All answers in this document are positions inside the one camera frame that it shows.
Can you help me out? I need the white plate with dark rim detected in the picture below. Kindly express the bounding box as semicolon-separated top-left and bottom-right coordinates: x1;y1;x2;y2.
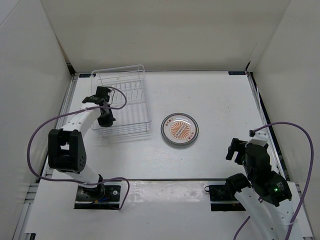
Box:
160;112;200;147

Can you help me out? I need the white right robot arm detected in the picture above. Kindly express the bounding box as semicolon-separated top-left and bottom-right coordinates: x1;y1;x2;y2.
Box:
224;138;304;240

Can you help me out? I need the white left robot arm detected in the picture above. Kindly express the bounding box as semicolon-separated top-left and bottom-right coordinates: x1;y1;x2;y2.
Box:
48;86;116;200

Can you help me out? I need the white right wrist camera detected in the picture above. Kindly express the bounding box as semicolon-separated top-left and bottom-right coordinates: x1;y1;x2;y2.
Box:
247;130;268;147

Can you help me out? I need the white wire dish rack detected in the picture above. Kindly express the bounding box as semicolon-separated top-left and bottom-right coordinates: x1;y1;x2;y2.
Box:
91;64;152;137

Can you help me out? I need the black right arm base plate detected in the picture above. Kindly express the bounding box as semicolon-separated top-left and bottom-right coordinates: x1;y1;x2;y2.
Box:
204;185;245;212

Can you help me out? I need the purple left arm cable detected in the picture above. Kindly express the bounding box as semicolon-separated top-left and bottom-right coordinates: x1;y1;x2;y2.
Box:
26;87;131;210

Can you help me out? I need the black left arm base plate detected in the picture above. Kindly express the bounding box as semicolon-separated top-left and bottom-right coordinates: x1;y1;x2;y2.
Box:
73;181;122;210

